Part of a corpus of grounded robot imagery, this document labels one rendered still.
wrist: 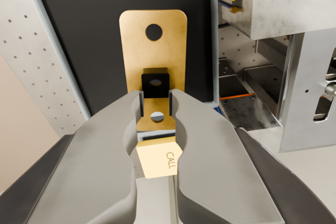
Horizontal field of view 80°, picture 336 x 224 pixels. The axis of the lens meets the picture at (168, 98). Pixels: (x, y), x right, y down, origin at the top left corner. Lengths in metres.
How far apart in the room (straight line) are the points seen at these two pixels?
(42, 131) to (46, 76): 1.24
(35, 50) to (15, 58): 0.07
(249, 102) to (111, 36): 0.36
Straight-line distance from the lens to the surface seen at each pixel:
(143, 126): 0.15
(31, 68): 0.80
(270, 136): 0.43
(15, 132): 2.11
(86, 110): 0.22
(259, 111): 0.45
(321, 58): 0.47
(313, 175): 1.90
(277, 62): 0.63
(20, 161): 2.35
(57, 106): 0.85
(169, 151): 0.26
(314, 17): 0.29
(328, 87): 0.51
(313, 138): 0.59
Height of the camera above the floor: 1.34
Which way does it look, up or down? 58 degrees down
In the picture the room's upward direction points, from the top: 174 degrees clockwise
